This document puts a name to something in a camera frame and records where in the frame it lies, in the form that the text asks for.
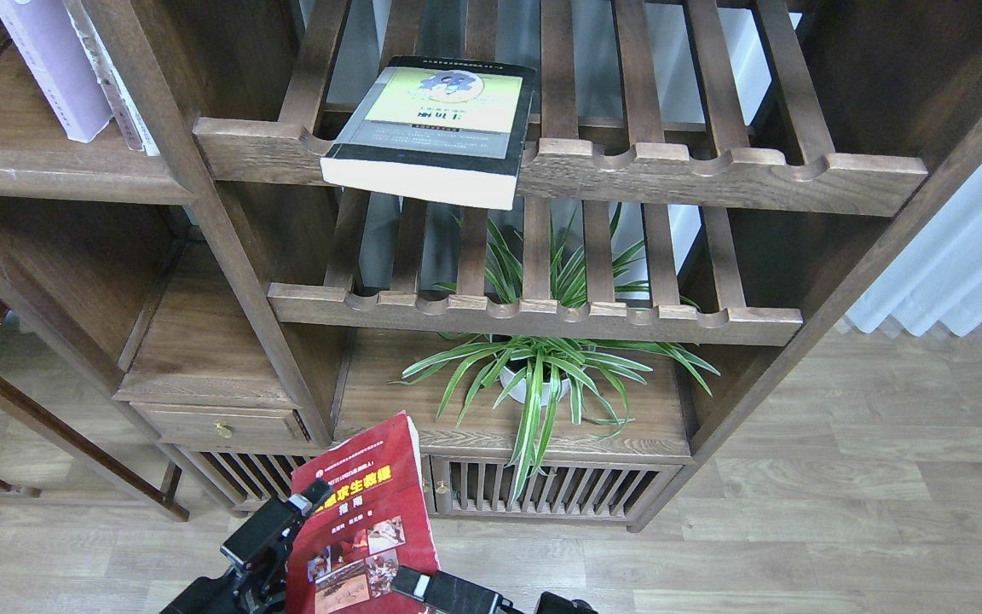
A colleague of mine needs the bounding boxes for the lavender white book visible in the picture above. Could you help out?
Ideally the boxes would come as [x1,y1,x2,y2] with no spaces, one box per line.
[0,1,113,143]

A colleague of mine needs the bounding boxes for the black yellow thick book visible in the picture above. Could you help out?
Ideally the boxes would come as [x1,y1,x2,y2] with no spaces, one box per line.
[320,56,537,211]

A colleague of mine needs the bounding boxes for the white plant pot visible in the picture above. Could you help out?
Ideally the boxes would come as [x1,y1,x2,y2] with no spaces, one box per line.
[499,358,570,405]

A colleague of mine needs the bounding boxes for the upright book worn spine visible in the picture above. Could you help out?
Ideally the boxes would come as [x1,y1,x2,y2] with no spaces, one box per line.
[63,1,160,156]

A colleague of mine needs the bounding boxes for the brass drawer knob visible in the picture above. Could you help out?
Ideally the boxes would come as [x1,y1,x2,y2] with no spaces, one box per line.
[214,420,234,439]

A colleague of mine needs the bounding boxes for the dark wooden bookshelf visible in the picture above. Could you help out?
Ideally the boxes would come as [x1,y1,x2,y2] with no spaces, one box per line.
[0,1,982,531]

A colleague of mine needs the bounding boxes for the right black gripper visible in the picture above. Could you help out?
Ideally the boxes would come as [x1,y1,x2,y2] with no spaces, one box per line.
[392,566,598,613]

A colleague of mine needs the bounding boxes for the white curtain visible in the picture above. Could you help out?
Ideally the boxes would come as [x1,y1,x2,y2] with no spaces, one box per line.
[843,164,982,337]

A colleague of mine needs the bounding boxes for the wooden furniture at left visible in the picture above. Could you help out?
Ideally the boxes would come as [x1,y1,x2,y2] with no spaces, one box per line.
[0,256,189,523]

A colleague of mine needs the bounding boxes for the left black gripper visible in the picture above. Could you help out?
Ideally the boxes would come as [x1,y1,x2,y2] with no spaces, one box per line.
[161,478,332,613]

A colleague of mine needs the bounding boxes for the red cover book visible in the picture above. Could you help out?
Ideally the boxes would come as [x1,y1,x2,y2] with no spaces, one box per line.
[285,411,439,613]

